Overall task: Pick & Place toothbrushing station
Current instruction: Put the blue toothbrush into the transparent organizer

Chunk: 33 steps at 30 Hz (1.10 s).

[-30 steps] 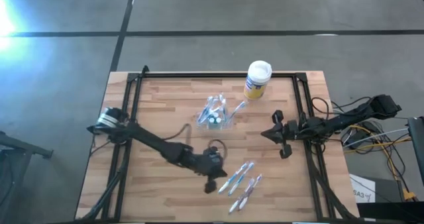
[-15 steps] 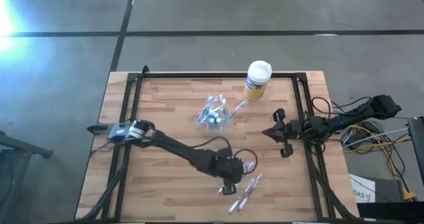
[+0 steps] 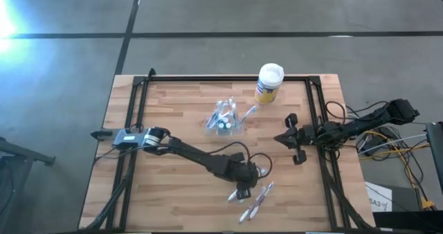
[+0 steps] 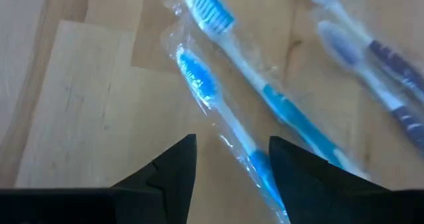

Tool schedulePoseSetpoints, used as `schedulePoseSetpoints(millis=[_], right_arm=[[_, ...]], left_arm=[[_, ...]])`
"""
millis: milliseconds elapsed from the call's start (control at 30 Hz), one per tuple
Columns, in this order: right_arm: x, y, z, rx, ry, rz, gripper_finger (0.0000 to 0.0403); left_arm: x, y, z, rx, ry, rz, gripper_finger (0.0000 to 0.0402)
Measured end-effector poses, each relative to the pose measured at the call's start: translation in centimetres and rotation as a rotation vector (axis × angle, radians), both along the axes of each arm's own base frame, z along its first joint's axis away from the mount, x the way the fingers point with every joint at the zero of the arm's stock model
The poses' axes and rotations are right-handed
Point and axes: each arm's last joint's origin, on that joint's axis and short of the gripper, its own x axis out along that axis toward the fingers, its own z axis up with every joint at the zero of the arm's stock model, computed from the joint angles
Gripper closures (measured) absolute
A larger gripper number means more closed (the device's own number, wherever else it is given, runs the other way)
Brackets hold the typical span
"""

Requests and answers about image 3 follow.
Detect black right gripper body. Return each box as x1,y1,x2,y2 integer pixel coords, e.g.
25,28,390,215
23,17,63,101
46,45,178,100
298,123,328,148

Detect yellow white Lysol wipes canister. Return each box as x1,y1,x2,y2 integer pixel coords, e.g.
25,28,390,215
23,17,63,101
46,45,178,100
254,62,285,105

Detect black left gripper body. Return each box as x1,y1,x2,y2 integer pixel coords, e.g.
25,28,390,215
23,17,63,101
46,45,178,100
223,161,257,188

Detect purple white toothbrush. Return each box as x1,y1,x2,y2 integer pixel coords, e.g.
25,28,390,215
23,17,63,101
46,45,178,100
247,181,275,218
237,185,267,224

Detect clear acrylic organizer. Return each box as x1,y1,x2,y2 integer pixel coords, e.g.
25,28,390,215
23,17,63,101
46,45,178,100
205,112,245,137

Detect black equipment frame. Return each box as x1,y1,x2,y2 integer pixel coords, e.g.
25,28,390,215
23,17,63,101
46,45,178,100
425,121,443,197

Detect yellow floor cable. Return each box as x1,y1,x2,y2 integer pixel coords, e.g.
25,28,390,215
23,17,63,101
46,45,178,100
359,129,435,210

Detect white floor cable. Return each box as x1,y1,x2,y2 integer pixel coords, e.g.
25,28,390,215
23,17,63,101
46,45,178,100
358,133,428,155

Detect black stand legs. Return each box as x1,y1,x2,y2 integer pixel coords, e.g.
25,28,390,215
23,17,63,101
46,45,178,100
0,136,56,224

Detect white paper label sheet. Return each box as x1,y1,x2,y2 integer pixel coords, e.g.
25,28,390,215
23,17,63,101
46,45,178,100
365,181,394,213

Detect black equipment box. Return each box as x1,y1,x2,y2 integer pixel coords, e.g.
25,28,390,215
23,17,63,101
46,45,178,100
372,183,443,233

